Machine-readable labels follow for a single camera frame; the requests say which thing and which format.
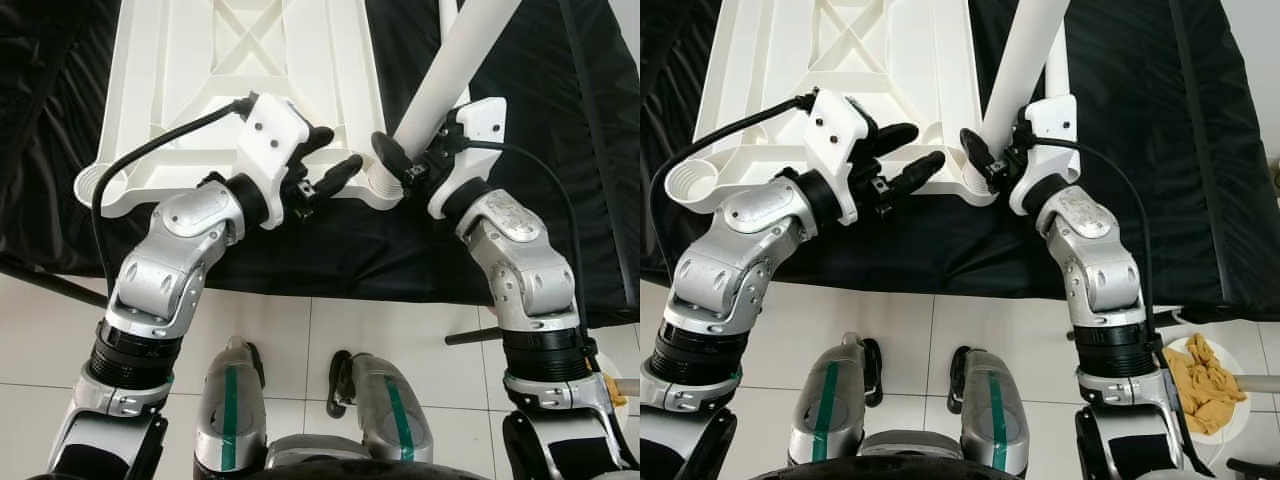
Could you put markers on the black table cloth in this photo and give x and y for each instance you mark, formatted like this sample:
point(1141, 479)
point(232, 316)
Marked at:
point(370, 250)
point(960, 250)

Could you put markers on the grey metal pole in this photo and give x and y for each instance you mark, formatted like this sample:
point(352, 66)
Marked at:
point(1260, 384)
point(628, 386)

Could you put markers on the black stand base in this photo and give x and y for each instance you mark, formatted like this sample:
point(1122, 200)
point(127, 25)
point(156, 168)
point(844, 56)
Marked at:
point(1255, 468)

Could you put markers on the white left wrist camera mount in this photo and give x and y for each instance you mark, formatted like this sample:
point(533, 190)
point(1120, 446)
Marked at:
point(835, 130)
point(270, 135)

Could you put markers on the crumpled yellow cloth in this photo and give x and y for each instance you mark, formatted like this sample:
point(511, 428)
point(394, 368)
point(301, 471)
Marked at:
point(1205, 390)
point(615, 392)

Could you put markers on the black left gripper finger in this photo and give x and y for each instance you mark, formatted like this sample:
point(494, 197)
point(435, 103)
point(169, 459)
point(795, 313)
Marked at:
point(318, 140)
point(920, 170)
point(895, 138)
point(340, 172)

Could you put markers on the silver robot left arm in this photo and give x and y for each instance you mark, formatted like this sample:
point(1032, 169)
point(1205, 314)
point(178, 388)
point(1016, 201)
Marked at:
point(165, 270)
point(740, 260)

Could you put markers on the black metal table frame leg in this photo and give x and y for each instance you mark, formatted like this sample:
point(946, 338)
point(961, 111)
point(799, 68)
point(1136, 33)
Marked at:
point(470, 336)
point(50, 285)
point(1200, 312)

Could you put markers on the white round plate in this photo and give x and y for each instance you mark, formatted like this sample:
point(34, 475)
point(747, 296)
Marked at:
point(1236, 418)

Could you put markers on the white rounded floor appliance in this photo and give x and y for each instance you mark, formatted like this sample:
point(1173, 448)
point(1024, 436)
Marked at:
point(1274, 178)

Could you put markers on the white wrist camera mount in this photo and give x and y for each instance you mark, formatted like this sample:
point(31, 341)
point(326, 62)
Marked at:
point(270, 135)
point(485, 120)
point(835, 130)
point(1060, 115)

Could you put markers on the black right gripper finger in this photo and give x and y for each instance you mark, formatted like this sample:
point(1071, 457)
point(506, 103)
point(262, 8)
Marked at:
point(390, 152)
point(978, 148)

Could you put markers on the black robot waist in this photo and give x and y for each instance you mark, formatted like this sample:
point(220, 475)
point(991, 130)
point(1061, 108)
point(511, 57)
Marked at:
point(920, 474)
point(360, 473)

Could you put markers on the white plastic table top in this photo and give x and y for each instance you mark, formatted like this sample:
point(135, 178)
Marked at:
point(740, 80)
point(150, 80)

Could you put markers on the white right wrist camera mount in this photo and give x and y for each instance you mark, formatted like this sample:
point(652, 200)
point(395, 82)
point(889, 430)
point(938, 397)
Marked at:
point(1060, 115)
point(485, 120)

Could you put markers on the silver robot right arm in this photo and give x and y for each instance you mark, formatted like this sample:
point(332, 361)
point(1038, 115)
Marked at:
point(1095, 260)
point(520, 260)

